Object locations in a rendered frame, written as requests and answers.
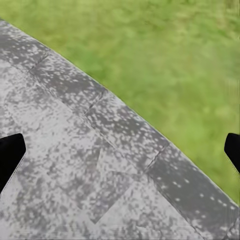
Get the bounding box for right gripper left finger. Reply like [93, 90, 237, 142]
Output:
[0, 133, 26, 193]

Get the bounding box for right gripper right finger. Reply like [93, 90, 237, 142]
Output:
[224, 132, 240, 173]

